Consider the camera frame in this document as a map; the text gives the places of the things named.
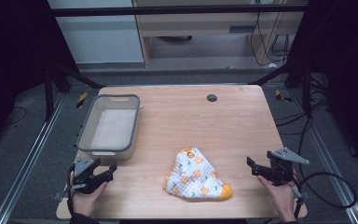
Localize person's right hand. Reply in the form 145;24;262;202
256;175;297;223

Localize black metal stand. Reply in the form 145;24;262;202
42;59;106;123
249;60;313;119

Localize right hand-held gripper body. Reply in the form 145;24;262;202
266;147;310;198

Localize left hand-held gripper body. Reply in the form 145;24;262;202
53;156;106;200

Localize black hanging cables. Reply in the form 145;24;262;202
249;11;291;67

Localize light wooden desk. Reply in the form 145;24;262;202
131;0;306;69

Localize yellow black tape strip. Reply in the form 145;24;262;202
76;91;89;109
274;89;294;104

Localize black crossbar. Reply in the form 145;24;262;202
49;3;310;18

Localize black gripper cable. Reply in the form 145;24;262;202
292;172;358;219
66;163;76;217

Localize person's left hand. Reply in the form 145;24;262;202
69;171;109;217

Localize white orange patterned cloth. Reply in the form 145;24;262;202
162;147;234;203

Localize grey plastic bin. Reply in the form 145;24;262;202
76;93;142;161

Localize aluminium floor rail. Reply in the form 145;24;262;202
0;92;67;224
289;90;358;224

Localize black floor cables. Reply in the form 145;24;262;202
273;74;334;162

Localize white cabinet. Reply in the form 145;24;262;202
47;0;145;64

